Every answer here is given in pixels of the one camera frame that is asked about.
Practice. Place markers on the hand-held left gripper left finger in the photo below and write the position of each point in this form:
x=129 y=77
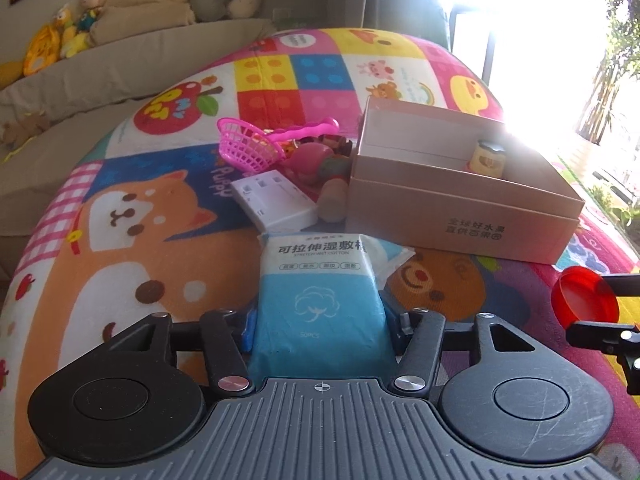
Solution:
x=251 y=329

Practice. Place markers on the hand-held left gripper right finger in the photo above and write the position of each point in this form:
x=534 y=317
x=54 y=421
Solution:
x=399 y=332

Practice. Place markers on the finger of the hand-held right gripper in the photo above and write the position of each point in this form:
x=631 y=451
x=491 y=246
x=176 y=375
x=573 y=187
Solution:
x=600 y=335
x=627 y=281

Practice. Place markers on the red translucent lid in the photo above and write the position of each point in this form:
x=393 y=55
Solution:
x=582 y=297

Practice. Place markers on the blue white cotton pad packet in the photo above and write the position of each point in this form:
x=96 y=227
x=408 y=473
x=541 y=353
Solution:
x=320 y=305

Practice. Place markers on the pink cardboard box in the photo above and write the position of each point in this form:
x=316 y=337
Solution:
x=450 y=210

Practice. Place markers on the wooden toy peg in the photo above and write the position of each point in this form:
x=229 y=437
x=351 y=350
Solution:
x=332 y=202

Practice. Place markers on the pink round toy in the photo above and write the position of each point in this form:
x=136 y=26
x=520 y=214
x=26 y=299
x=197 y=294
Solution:
x=307 y=160

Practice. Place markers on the pink plastic toy basket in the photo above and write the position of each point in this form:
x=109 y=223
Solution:
x=245 y=150

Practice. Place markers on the small yellow jar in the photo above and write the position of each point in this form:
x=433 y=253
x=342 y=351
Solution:
x=487 y=160

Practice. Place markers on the dark brown toy pieces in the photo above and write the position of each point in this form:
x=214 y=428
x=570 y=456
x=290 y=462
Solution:
x=340 y=144

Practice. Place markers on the colourful cartoon play mat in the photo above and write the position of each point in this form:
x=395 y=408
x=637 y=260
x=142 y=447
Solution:
x=150 y=240

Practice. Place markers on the green outdoor plants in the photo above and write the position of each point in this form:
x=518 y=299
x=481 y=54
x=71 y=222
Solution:
x=617 y=60

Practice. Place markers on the brown plush toy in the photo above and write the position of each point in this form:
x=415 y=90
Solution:
x=22 y=132

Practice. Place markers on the beige covered sofa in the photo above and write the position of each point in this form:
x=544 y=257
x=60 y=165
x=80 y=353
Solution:
x=50 y=85

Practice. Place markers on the yellow plush toy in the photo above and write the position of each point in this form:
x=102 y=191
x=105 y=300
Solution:
x=74 y=35

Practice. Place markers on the orange yellow plush bag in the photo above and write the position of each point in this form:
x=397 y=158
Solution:
x=42 y=52

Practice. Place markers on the red-haired doll plush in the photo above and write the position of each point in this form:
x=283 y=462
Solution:
x=92 y=2

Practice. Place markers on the white wall socket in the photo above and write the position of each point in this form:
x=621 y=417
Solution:
x=281 y=12

